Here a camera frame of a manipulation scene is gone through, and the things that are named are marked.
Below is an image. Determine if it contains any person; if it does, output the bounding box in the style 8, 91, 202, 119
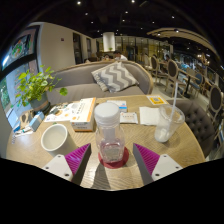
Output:
112, 50, 129, 62

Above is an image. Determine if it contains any flat round red coaster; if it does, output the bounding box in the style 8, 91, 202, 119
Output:
97, 146, 130, 170

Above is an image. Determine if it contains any printed menu leaflet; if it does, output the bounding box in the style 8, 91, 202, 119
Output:
44, 101, 81, 123

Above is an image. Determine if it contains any white paper napkin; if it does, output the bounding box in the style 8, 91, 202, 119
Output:
138, 106, 161, 127

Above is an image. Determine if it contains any grey white chevron pillow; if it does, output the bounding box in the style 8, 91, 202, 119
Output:
91, 61, 140, 94

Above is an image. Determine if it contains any white orange printed box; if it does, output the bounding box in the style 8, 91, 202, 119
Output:
70, 97, 97, 132

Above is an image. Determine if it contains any grey curved sofa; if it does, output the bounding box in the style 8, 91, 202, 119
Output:
46, 59, 155, 106

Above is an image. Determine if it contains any green potted plant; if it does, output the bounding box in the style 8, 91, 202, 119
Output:
14, 64, 69, 113

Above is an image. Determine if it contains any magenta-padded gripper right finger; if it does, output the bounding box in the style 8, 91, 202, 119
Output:
132, 143, 184, 186

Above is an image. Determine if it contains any framed food wall poster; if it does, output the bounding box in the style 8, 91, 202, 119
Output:
1, 25, 40, 70

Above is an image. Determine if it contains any clear plastic cup with straw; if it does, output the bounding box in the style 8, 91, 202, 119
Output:
154, 82, 186, 144

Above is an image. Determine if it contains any clear white-capped plastic bottle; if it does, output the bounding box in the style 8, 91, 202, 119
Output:
93, 101, 126, 164

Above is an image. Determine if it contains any white ceramic mug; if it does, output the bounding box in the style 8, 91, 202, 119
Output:
40, 123, 80, 158

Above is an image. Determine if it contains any group of dining chairs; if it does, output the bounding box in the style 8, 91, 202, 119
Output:
143, 54, 224, 142

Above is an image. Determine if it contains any yellow square card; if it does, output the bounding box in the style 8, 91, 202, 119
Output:
146, 94, 170, 107

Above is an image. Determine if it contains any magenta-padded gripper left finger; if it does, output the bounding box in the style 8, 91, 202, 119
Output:
42, 143, 93, 186

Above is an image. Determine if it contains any white card with blue print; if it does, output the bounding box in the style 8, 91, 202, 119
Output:
107, 99, 129, 113

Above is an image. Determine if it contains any white printed card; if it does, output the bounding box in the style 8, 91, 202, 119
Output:
119, 111, 139, 125

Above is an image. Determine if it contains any grey tufted chair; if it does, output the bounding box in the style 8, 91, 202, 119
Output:
166, 98, 215, 158

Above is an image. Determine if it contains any brown cardboard holder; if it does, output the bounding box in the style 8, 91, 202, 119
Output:
19, 109, 35, 130

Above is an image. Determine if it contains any group of ceiling lights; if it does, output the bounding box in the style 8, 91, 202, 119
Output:
74, 0, 188, 34

